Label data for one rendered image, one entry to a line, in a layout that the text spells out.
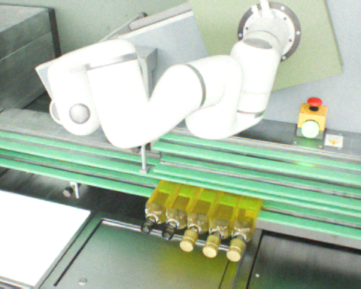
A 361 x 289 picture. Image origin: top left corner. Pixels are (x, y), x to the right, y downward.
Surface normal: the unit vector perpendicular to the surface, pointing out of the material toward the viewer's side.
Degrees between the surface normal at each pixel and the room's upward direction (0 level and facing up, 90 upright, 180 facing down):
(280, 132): 90
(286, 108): 0
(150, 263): 90
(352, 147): 90
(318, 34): 4
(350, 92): 0
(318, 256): 90
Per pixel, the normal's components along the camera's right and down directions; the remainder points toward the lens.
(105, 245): -0.02, -0.84
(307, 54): -0.29, 0.47
